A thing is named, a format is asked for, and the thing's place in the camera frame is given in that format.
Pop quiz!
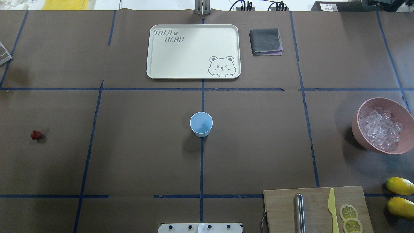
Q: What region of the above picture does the steel knife handle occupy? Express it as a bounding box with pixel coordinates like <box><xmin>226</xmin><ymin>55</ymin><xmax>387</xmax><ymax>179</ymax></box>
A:
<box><xmin>294</xmin><ymin>193</ymin><xmax>306</xmax><ymax>233</ymax></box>

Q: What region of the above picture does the yellow cloth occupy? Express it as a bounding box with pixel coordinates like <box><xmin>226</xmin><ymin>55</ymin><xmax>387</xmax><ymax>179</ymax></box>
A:
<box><xmin>41</xmin><ymin>0</ymin><xmax>89</xmax><ymax>10</ymax></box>

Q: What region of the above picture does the yellow lemon upper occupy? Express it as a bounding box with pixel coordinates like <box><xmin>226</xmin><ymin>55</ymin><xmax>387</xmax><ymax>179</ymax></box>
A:
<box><xmin>385</xmin><ymin>177</ymin><xmax>414</xmax><ymax>196</ymax></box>

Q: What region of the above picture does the grey folded cloth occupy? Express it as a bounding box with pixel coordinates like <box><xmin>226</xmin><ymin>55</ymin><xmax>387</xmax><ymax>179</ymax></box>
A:
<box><xmin>249</xmin><ymin>28</ymin><xmax>284</xmax><ymax>56</ymax></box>

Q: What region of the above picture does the wooden cutting board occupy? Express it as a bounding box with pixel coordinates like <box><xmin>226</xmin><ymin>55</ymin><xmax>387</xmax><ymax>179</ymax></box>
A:
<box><xmin>263</xmin><ymin>186</ymin><xmax>374</xmax><ymax>233</ymax></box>

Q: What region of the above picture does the yellow lemon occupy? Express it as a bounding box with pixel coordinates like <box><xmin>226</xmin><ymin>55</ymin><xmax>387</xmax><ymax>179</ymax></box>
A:
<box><xmin>387</xmin><ymin>197</ymin><xmax>414</xmax><ymax>222</ymax></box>
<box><xmin>385</xmin><ymin>177</ymin><xmax>414</xmax><ymax>196</ymax></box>

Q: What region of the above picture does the aluminium frame post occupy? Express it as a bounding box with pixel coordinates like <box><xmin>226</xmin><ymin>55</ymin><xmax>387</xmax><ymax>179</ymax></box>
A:
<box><xmin>195</xmin><ymin>0</ymin><xmax>211</xmax><ymax>15</ymax></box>

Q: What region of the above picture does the cream bear serving tray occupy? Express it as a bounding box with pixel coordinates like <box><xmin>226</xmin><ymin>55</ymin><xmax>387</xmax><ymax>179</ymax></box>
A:
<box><xmin>146</xmin><ymin>25</ymin><xmax>241</xmax><ymax>79</ymax></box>

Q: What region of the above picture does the red strawberry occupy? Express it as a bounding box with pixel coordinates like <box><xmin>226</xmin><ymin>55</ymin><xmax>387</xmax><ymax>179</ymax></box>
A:
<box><xmin>31</xmin><ymin>131</ymin><xmax>42</xmax><ymax>140</ymax></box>

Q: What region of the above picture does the ice cubes pile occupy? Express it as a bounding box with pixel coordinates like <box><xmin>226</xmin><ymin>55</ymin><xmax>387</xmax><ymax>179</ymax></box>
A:
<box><xmin>358</xmin><ymin>107</ymin><xmax>404</xmax><ymax>152</ymax></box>

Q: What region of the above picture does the lemon slice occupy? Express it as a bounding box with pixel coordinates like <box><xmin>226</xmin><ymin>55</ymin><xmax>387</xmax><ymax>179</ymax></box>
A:
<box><xmin>339</xmin><ymin>205</ymin><xmax>358</xmax><ymax>222</ymax></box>
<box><xmin>343</xmin><ymin>218</ymin><xmax>363</xmax><ymax>233</ymax></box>

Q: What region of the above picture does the pink bowl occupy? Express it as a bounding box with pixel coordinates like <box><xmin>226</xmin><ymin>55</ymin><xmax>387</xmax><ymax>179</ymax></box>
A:
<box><xmin>351</xmin><ymin>97</ymin><xmax>414</xmax><ymax>155</ymax></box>

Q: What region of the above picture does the light blue plastic cup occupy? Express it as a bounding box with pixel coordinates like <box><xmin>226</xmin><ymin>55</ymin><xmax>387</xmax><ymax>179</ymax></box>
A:
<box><xmin>190</xmin><ymin>112</ymin><xmax>213</xmax><ymax>138</ymax></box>

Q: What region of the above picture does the yellow lemon lower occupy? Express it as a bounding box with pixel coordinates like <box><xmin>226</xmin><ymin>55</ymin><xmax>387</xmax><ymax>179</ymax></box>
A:
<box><xmin>387</xmin><ymin>197</ymin><xmax>414</xmax><ymax>222</ymax></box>

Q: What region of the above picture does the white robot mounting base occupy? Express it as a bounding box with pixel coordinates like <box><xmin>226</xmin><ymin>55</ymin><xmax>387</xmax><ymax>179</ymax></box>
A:
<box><xmin>158</xmin><ymin>222</ymin><xmax>244</xmax><ymax>233</ymax></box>

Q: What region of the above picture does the white wire cup rack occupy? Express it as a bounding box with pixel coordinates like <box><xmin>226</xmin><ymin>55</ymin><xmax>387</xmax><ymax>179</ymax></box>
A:
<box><xmin>0</xmin><ymin>42</ymin><xmax>12</xmax><ymax>65</ymax></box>

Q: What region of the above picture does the yellow plastic knife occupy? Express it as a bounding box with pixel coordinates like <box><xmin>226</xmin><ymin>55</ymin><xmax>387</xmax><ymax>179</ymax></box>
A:
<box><xmin>327</xmin><ymin>188</ymin><xmax>340</xmax><ymax>233</ymax></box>

